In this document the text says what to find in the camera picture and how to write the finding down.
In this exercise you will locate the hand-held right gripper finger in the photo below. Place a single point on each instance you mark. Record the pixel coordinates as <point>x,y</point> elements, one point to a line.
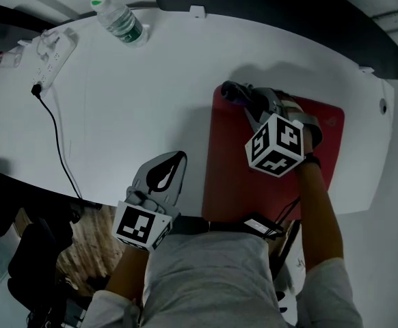
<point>254,118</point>
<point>267,97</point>

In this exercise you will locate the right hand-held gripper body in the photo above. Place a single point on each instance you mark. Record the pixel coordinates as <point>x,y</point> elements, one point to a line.
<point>277,145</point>

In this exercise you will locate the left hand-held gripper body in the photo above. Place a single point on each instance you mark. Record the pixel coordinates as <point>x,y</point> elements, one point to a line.
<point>134,222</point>

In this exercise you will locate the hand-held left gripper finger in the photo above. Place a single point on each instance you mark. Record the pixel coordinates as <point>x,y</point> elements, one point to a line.
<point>141,169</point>
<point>175,190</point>

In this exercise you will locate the purple cloth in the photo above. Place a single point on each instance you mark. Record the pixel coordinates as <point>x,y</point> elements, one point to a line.
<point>235,94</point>

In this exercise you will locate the red desk mat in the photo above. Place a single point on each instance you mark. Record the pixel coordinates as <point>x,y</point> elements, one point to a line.
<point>233,156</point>

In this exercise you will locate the person's left forearm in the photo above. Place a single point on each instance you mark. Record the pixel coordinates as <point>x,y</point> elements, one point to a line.
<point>129,272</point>

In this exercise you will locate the person's right forearm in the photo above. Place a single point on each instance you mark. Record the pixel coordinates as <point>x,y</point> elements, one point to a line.
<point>318,217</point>

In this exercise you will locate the person's right hand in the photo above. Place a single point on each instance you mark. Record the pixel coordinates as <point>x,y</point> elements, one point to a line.
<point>310,138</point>

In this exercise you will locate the black wristband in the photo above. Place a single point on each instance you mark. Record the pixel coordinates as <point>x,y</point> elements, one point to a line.
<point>313,161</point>

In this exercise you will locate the black rectangular device box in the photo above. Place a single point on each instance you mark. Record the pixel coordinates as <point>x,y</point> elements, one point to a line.
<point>262,225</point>

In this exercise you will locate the dark desk partition panel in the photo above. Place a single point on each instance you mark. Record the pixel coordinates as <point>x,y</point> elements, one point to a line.
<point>288,15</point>

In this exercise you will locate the person's grey t-shirt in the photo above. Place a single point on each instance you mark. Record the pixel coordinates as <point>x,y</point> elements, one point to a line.
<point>212,282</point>

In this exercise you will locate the black office chair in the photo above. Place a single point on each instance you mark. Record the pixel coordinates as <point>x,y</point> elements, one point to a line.
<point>38,261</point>

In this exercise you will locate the white power strip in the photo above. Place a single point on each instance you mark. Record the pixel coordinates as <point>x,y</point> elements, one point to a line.
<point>53,60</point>

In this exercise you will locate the green label water bottle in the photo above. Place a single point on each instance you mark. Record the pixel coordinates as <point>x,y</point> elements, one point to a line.
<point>123,24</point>

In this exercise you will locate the white partition bracket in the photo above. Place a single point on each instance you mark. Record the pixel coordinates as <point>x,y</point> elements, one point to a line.
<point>366,70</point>
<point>197,12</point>

